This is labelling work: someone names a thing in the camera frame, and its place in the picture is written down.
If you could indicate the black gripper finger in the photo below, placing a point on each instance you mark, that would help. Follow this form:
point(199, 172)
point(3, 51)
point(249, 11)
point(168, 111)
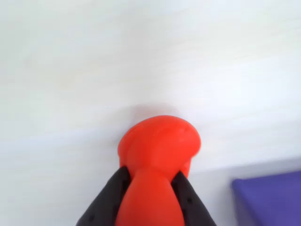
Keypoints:
point(192, 202)
point(105, 202)

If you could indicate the red rubber duck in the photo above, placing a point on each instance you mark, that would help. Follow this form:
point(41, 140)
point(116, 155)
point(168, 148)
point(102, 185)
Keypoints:
point(160, 150)

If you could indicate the purple box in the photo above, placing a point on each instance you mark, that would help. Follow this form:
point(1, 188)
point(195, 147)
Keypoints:
point(270, 200)

